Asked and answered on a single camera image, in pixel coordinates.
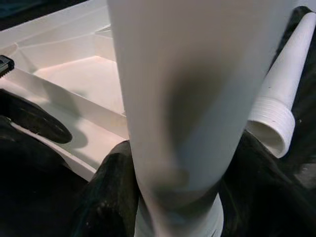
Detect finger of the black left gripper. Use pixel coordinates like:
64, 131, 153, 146
0, 88, 74, 144

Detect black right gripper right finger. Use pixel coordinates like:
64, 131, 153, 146
218, 130, 316, 237

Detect white plastic table leg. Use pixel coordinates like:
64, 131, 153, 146
106, 0, 294, 237
245, 12, 316, 158

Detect white plastic table top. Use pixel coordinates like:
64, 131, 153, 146
0, 2, 131, 182

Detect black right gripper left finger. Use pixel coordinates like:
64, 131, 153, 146
71, 140, 139, 237

